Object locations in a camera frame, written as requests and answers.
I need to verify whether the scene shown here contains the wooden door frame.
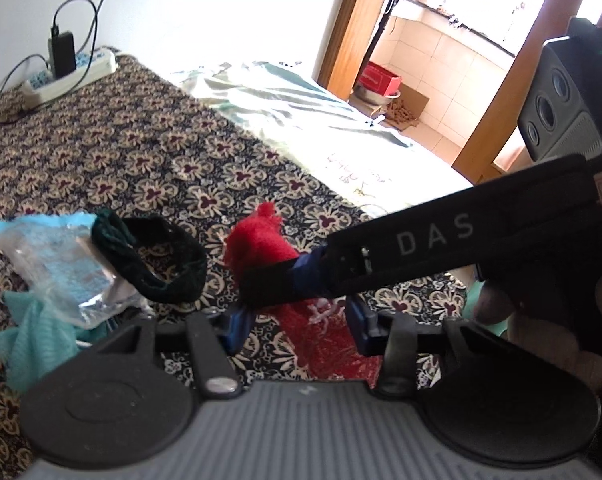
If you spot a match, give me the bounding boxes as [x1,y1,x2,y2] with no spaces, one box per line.
[317,0,407,101]
[451,0,602,186]

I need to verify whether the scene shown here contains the black charger adapter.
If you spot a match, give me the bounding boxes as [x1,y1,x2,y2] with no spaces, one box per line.
[48,31,77,80]

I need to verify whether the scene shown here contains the metal basin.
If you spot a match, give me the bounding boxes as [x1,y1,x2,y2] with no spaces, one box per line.
[353,85,402,109]

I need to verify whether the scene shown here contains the flat cardboard with brown bits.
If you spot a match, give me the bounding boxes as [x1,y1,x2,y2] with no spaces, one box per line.
[376,87,430,132]

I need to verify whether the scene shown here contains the teal mesh cloth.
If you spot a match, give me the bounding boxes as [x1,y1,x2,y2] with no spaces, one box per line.
[0,289,149,394]

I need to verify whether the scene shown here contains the white power strip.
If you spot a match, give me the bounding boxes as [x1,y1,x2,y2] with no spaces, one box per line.
[21,47,117,111]

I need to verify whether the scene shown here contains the black power strip cable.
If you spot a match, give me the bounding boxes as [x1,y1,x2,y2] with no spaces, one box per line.
[0,54,50,127]

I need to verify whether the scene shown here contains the light printed bed sheet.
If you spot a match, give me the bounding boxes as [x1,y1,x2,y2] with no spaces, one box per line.
[168,60,474,221]

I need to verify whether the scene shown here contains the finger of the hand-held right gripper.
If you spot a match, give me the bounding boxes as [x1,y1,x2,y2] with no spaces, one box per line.
[240,245,333,309]

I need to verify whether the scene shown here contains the black pole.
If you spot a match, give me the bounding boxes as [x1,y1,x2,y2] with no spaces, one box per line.
[368,0,408,61]

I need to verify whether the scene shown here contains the red knit cloth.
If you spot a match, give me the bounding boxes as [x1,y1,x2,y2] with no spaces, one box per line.
[223,201,383,387]

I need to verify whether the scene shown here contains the black charger cable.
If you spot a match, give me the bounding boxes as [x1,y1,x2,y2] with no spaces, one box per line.
[50,0,100,83]

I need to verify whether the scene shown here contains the dark green knit headband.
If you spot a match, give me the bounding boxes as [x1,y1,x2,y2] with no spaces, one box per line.
[91,210,208,304]

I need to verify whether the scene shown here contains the red plastic crate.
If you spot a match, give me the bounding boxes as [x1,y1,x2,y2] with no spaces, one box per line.
[359,61,402,97]

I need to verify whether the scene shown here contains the light blue plastic packet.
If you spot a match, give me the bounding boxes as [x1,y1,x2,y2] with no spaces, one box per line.
[0,212,148,330]

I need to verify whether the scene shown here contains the person's right hand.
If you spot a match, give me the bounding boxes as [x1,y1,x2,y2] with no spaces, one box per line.
[471,280,602,392]

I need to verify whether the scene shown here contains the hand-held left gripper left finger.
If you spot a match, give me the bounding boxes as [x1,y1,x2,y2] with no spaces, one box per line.
[94,307,254,397]

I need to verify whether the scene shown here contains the floral patterned blanket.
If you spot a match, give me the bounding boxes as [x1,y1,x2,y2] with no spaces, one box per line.
[0,52,469,476]

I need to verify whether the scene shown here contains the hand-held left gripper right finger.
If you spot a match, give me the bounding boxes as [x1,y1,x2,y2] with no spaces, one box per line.
[344,297,524,397]

